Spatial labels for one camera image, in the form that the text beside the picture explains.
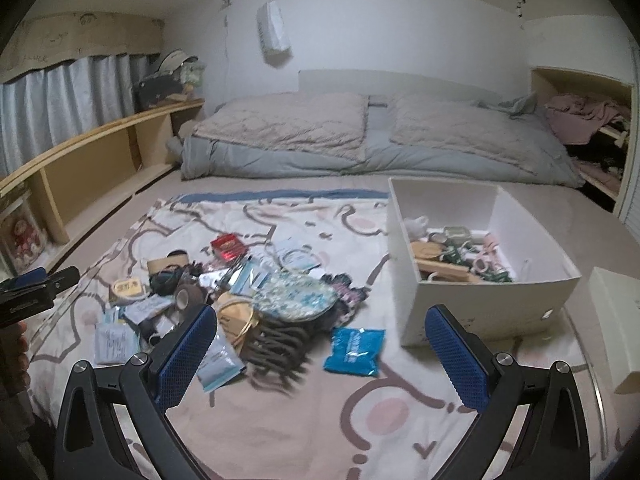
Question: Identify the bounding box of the printed blanket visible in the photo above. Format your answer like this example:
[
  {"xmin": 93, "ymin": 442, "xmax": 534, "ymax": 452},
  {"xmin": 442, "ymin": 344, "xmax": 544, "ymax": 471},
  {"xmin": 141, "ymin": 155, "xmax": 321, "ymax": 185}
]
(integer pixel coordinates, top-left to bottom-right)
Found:
[{"xmin": 25, "ymin": 189, "xmax": 601, "ymax": 480}]

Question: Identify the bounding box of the white louvred door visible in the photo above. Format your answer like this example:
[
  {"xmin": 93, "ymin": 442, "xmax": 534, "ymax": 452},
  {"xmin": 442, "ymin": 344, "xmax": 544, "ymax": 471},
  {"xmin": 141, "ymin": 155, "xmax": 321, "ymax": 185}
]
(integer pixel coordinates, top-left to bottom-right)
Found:
[{"xmin": 615, "ymin": 45, "xmax": 640, "ymax": 241}]

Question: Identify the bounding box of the dark handbag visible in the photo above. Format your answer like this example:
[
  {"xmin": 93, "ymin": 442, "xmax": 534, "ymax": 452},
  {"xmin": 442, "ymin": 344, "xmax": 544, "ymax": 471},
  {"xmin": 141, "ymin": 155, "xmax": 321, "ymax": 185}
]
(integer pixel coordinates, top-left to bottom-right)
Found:
[{"xmin": 132, "ymin": 72, "xmax": 193, "ymax": 110}]

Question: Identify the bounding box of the wooden block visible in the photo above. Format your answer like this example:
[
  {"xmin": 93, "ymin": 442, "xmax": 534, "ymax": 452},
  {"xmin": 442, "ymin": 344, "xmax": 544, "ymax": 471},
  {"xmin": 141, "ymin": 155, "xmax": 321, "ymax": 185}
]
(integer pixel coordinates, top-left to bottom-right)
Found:
[{"xmin": 417, "ymin": 260, "xmax": 471, "ymax": 281}]

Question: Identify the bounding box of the hanging white bag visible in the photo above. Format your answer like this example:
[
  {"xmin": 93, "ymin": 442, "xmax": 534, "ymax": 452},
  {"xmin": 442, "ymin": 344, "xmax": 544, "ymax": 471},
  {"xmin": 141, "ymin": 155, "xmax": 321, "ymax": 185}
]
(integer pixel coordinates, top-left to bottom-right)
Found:
[{"xmin": 256, "ymin": 0, "xmax": 292, "ymax": 53}]

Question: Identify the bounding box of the white wall cable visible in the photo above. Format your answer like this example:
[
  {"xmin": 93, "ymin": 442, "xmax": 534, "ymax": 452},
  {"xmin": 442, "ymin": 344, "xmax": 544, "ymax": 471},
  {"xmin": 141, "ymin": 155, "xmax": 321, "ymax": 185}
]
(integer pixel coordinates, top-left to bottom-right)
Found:
[{"xmin": 220, "ymin": 0, "xmax": 233, "ymax": 106}]

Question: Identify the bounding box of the clear packet of white rings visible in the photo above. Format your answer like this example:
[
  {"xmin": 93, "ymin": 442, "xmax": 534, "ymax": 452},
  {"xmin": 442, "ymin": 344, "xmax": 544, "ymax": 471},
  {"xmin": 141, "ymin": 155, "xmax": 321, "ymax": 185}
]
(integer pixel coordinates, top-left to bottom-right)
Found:
[{"xmin": 276, "ymin": 245, "xmax": 321, "ymax": 273}]

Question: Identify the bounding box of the light blue sachet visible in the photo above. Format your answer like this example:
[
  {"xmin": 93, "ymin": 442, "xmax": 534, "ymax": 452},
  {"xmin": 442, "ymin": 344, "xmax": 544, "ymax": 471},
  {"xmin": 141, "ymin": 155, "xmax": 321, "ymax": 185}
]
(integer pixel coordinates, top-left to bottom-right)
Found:
[{"xmin": 195, "ymin": 332, "xmax": 247, "ymax": 393}]

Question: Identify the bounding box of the dark clothes pile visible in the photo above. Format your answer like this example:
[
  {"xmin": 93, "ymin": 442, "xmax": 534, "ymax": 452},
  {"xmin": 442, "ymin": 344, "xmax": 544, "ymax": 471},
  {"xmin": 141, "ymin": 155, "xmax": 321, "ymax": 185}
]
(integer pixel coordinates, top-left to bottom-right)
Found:
[{"xmin": 567, "ymin": 135, "xmax": 626, "ymax": 181}]

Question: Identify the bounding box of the white shoe box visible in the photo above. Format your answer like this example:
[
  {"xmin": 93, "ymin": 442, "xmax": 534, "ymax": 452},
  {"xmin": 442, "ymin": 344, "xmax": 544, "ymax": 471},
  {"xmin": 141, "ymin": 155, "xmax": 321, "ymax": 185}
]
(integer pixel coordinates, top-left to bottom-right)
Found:
[{"xmin": 387, "ymin": 177, "xmax": 582, "ymax": 348}]

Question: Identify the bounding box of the wooden bedside shelf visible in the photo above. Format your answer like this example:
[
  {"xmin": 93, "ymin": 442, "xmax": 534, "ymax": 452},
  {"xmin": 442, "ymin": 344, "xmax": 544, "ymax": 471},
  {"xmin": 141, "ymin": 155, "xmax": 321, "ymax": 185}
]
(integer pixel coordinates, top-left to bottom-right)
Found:
[{"xmin": 0, "ymin": 98, "xmax": 206, "ymax": 271}]

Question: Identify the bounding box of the framed doll picture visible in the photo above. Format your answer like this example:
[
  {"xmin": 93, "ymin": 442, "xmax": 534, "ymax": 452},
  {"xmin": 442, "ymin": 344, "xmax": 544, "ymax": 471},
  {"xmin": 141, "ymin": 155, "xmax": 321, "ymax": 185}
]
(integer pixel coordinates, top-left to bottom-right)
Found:
[{"xmin": 0, "ymin": 200, "xmax": 48, "ymax": 276}]

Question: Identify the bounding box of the blue striped packet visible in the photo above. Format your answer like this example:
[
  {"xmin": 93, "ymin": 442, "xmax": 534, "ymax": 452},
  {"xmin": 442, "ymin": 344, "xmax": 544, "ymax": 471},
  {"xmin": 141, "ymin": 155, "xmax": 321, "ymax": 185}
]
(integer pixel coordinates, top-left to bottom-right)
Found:
[{"xmin": 230, "ymin": 262, "xmax": 273, "ymax": 293}]

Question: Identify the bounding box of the white brimmed hat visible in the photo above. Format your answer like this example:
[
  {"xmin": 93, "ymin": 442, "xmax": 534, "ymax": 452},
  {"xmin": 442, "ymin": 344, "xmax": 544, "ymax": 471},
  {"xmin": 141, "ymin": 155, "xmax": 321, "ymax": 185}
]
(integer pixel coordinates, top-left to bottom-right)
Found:
[{"xmin": 155, "ymin": 50, "xmax": 198, "ymax": 73}]

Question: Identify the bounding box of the small yellow round case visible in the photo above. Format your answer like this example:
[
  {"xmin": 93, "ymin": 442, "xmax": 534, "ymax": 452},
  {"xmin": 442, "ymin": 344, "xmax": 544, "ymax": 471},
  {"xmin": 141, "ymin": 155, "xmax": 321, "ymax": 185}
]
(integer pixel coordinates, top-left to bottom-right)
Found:
[{"xmin": 111, "ymin": 278, "xmax": 149, "ymax": 303}]

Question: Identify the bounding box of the beige quilted pillow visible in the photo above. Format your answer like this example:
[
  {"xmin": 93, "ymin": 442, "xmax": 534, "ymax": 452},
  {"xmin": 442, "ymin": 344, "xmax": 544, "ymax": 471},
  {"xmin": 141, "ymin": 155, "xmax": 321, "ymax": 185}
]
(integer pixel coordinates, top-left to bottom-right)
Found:
[
  {"xmin": 192, "ymin": 92, "xmax": 370, "ymax": 161},
  {"xmin": 389, "ymin": 92, "xmax": 546, "ymax": 168}
]

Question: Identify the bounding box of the grey curtain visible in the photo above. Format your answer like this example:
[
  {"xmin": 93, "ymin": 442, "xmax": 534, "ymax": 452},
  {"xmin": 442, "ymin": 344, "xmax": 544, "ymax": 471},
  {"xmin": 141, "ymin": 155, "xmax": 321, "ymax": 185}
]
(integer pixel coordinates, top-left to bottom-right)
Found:
[{"xmin": 0, "ymin": 52, "xmax": 161, "ymax": 176}]

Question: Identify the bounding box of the white sachet packet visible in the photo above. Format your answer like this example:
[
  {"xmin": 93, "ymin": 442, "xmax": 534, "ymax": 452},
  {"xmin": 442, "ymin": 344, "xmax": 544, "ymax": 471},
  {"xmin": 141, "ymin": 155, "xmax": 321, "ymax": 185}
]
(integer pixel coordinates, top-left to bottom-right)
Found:
[{"xmin": 94, "ymin": 320, "xmax": 141, "ymax": 366}]

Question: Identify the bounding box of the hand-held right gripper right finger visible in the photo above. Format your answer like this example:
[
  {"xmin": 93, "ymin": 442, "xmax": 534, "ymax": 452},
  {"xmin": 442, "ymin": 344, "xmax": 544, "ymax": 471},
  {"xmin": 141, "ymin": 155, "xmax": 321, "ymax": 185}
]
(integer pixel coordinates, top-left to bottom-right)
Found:
[{"xmin": 424, "ymin": 304, "xmax": 591, "ymax": 480}]

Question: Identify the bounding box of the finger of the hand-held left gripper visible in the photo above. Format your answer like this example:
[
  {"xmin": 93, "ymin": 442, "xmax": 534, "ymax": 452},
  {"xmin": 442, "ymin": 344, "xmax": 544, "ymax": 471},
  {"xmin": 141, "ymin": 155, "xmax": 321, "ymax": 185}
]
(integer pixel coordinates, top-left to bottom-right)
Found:
[
  {"xmin": 0, "ymin": 268, "xmax": 49, "ymax": 294},
  {"xmin": 45, "ymin": 266, "xmax": 80, "ymax": 292}
]

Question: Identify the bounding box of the brown hair claw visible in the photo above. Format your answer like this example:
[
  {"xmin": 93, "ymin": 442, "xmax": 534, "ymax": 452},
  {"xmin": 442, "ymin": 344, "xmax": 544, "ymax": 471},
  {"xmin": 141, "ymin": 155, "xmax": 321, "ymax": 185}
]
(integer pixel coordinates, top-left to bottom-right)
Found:
[{"xmin": 240, "ymin": 310, "xmax": 313, "ymax": 386}]

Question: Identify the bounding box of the dark knitted scrunchie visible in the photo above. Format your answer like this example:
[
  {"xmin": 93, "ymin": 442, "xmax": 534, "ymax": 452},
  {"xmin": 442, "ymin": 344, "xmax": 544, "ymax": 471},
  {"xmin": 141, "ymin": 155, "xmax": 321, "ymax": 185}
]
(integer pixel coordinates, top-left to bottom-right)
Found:
[{"xmin": 150, "ymin": 269, "xmax": 188, "ymax": 295}]

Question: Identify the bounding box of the kraft paper tape roll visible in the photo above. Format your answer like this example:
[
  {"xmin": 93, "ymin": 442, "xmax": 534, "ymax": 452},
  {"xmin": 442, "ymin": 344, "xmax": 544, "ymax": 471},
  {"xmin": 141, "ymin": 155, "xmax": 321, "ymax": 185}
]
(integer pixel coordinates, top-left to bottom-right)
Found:
[{"xmin": 146, "ymin": 257, "xmax": 188, "ymax": 276}]

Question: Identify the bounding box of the round wooden holder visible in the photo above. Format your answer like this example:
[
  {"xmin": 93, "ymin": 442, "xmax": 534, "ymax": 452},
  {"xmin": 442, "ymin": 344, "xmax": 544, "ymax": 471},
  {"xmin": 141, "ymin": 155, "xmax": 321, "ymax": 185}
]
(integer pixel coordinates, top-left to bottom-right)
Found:
[{"xmin": 411, "ymin": 241, "xmax": 446, "ymax": 261}]

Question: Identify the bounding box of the bunch of green clothes pegs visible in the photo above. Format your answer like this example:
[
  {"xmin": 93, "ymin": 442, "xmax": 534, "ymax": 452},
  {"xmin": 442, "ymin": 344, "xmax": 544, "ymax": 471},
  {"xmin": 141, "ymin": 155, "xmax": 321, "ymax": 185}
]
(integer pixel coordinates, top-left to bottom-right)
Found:
[{"xmin": 445, "ymin": 247, "xmax": 511, "ymax": 281}]

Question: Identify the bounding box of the grey duvet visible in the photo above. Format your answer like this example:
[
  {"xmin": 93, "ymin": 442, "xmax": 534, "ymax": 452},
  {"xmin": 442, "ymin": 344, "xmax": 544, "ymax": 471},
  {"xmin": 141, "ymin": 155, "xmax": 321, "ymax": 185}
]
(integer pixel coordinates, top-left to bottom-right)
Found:
[{"xmin": 167, "ymin": 92, "xmax": 586, "ymax": 188}]

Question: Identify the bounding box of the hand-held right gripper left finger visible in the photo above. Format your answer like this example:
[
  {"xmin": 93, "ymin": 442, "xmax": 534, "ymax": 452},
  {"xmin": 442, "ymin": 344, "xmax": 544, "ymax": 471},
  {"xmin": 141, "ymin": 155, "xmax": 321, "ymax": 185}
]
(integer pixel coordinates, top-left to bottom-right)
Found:
[{"xmin": 52, "ymin": 302, "xmax": 221, "ymax": 480}]

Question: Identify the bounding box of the dark brown tape roll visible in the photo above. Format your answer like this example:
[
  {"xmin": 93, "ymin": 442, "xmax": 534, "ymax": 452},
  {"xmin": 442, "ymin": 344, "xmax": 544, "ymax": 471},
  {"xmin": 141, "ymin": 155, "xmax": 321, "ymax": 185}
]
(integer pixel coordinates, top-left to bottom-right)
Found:
[{"xmin": 174, "ymin": 284, "xmax": 203, "ymax": 310}]

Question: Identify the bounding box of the pink clothes pile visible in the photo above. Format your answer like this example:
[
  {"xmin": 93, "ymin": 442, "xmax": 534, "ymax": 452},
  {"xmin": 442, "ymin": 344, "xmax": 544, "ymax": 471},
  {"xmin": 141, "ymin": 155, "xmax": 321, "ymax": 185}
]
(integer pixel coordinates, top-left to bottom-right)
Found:
[{"xmin": 544, "ymin": 94, "xmax": 631, "ymax": 143}]

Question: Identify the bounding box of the pink and black crochet piece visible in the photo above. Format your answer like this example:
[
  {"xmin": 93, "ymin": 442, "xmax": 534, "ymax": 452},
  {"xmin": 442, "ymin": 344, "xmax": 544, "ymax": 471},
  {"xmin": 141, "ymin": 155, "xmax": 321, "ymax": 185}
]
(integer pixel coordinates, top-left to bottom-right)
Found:
[{"xmin": 325, "ymin": 272, "xmax": 366, "ymax": 316}]

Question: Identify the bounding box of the cream shoe box lid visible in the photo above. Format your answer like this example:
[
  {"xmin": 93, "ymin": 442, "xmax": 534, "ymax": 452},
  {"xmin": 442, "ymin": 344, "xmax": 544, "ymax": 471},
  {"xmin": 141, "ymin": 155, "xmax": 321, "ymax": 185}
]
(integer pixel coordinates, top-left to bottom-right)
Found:
[{"xmin": 587, "ymin": 267, "xmax": 640, "ymax": 395}]

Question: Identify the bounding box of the floral fabric pouch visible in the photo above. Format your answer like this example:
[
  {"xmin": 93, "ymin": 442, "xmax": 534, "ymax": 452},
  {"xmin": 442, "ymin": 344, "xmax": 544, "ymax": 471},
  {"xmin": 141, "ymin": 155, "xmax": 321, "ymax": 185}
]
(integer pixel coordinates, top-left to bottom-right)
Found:
[{"xmin": 255, "ymin": 270, "xmax": 338, "ymax": 321}]

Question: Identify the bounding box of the small red box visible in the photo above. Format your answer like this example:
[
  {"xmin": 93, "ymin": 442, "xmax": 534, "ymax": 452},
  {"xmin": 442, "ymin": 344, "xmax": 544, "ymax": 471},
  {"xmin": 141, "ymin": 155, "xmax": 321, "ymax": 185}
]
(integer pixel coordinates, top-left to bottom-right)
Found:
[{"xmin": 210, "ymin": 234, "xmax": 249, "ymax": 263}]

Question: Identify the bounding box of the green plush toy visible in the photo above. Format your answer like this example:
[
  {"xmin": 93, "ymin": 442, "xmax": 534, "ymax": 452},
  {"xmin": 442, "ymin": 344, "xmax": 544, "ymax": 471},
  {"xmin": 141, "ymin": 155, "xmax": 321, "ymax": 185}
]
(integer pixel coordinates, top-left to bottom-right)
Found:
[{"xmin": 180, "ymin": 62, "xmax": 207, "ymax": 93}]

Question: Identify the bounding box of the blue ice pack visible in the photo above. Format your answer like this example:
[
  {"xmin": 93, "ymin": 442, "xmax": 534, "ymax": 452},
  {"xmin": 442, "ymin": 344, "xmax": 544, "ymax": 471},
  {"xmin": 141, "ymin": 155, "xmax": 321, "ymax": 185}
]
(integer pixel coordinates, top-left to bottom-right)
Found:
[{"xmin": 323, "ymin": 327, "xmax": 387, "ymax": 377}]

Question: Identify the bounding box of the white crumpled tissue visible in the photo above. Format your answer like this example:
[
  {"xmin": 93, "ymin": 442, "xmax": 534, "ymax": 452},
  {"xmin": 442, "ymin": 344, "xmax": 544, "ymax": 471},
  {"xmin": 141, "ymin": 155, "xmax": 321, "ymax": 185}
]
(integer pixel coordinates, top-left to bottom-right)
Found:
[{"xmin": 402, "ymin": 216, "xmax": 431, "ymax": 238}]

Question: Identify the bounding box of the beige cartoon curtain valance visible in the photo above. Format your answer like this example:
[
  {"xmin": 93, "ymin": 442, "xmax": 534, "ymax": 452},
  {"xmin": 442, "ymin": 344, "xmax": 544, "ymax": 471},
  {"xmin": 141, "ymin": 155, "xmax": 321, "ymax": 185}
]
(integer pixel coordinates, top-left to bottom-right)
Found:
[{"xmin": 0, "ymin": 11, "xmax": 166, "ymax": 83}]

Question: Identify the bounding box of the person's left hand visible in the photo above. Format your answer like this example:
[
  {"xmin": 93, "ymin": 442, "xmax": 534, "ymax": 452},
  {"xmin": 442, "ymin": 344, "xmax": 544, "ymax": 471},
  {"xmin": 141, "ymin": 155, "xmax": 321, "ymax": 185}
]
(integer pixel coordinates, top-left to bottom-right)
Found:
[{"xmin": 15, "ymin": 320, "xmax": 32, "ymax": 397}]

